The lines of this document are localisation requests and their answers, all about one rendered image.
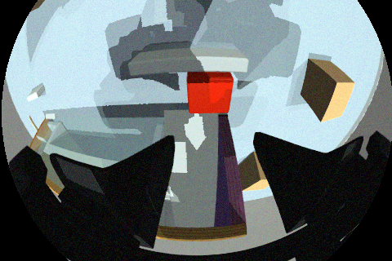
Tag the small red block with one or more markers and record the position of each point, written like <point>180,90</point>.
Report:
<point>209,92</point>

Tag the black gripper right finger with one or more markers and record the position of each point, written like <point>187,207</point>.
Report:
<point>299,176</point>

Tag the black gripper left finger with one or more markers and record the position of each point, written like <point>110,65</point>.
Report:
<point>133,189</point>

